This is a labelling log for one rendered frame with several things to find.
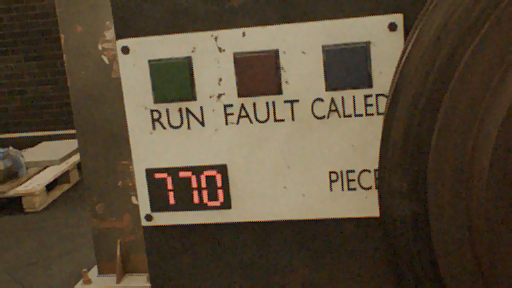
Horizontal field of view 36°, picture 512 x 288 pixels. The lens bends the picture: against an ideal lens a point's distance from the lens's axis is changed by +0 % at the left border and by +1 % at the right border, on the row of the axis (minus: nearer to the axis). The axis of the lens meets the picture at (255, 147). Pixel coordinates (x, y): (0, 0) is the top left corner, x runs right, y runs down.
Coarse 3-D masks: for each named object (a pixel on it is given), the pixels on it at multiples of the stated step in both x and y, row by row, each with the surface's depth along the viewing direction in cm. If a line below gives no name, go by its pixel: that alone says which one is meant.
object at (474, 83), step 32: (480, 32) 52; (480, 64) 52; (448, 96) 53; (480, 96) 52; (448, 128) 53; (480, 128) 52; (448, 160) 54; (480, 160) 52; (448, 192) 54; (480, 192) 52; (448, 224) 55; (480, 224) 53; (448, 256) 55; (480, 256) 54
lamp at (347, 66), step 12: (336, 48) 68; (348, 48) 68; (360, 48) 67; (336, 60) 68; (348, 60) 68; (360, 60) 68; (336, 72) 68; (348, 72) 68; (360, 72) 68; (336, 84) 68; (348, 84) 68; (360, 84) 68
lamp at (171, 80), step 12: (180, 60) 71; (156, 72) 71; (168, 72) 71; (180, 72) 71; (156, 84) 71; (168, 84) 71; (180, 84) 71; (156, 96) 72; (168, 96) 72; (180, 96) 71; (192, 96) 71
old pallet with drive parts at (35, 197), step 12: (36, 168) 526; (48, 168) 520; (60, 168) 517; (72, 168) 529; (12, 180) 499; (24, 180) 500; (36, 180) 491; (48, 180) 491; (60, 180) 526; (72, 180) 528; (0, 192) 476; (12, 192) 477; (24, 192) 473; (36, 192) 474; (48, 192) 508; (60, 192) 508; (0, 204) 495; (24, 204) 475; (36, 204) 474
